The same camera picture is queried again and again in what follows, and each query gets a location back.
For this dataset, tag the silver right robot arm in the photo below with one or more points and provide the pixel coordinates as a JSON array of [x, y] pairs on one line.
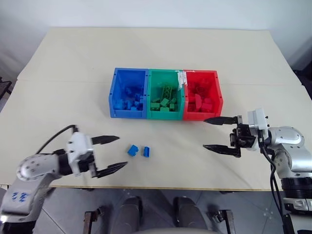
[[290, 156]]

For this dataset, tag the white torn tape strip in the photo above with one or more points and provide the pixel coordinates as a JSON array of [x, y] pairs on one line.
[[181, 79]]

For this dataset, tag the red plastic bin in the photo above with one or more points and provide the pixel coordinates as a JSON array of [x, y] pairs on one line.
[[218, 97]]

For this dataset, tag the long green toy brick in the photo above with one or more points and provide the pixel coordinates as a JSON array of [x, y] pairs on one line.
[[167, 91]]

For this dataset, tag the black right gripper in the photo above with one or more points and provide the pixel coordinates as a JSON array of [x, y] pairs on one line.
[[243, 137]]

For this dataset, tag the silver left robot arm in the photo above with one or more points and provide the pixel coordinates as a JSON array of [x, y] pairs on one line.
[[31, 168]]

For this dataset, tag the brown table leg bracket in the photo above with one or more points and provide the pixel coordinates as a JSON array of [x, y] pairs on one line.
[[228, 220], [89, 221]]

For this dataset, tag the curved red toy block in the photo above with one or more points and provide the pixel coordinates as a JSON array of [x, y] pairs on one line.
[[198, 102]]

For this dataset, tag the dark object beside table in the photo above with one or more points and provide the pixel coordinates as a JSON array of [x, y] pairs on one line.
[[5, 87]]

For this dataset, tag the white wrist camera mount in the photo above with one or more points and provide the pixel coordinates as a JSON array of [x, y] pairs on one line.
[[79, 146], [258, 119]]

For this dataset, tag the green plastic bin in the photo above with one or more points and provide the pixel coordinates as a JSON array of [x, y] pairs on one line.
[[179, 107]]

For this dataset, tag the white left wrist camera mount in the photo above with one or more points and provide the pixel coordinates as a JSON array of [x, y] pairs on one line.
[[79, 146]]

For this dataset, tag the blue toy brick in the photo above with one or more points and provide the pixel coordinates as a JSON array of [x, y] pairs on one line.
[[134, 108], [119, 104], [132, 150], [139, 98], [146, 152]]

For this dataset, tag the blue plastic bin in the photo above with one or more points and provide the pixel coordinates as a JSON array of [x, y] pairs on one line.
[[114, 92]]

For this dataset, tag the red toy brick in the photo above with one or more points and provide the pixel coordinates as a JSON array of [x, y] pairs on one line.
[[207, 107], [200, 89]]

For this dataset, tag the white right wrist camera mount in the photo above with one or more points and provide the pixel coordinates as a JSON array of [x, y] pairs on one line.
[[258, 119]]

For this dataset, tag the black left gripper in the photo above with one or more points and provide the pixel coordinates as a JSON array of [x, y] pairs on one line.
[[87, 164]]

